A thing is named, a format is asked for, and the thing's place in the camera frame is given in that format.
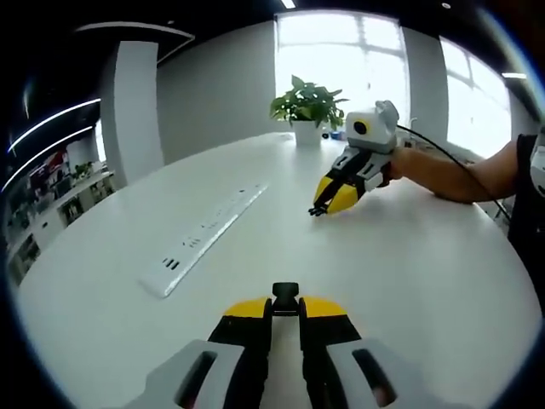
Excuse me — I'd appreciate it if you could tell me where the white square pillar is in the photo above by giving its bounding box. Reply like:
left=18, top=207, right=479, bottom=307
left=100, top=40, right=165, bottom=188

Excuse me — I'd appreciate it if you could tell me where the white plant pot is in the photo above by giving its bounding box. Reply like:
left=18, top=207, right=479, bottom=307
left=290, top=120, right=323, bottom=146

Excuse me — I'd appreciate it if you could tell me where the black plastic buckle socket part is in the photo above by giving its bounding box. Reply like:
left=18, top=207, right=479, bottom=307
left=272, top=282, right=301, bottom=316

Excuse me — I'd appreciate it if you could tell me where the white storage shelf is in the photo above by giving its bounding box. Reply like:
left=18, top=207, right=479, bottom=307
left=6, top=170, right=116, bottom=286

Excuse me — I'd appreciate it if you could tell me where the large bright window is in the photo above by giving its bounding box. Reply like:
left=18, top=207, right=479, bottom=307
left=438, top=36, right=512, bottom=158
left=274, top=12, right=405, bottom=133

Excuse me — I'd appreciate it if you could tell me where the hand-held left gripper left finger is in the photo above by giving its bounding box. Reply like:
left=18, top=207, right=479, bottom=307
left=123, top=296, right=273, bottom=409

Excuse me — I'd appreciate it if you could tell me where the curved ceiling light strip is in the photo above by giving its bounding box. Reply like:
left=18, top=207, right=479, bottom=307
left=2, top=125, right=95, bottom=193
left=8, top=97, right=102, bottom=150

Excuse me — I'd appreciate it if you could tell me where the person's dark torso clothing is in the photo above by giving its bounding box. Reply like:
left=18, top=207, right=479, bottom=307
left=506, top=134, right=545, bottom=316

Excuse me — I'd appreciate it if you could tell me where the person's right hand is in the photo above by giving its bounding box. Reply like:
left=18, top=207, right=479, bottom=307
left=385, top=147, right=415, bottom=188

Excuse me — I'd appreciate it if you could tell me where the green potted plant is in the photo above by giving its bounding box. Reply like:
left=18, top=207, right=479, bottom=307
left=269, top=74, right=350, bottom=131

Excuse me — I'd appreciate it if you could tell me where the white recessed socket panel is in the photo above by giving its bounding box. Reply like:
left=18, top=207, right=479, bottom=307
left=138, top=182, right=270, bottom=299

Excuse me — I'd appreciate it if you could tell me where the white chest device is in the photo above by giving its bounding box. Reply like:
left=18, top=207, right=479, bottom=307
left=530, top=144, right=545, bottom=197

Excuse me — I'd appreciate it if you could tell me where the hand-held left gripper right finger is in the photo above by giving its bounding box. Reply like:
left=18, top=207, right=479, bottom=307
left=297, top=297, right=431, bottom=409

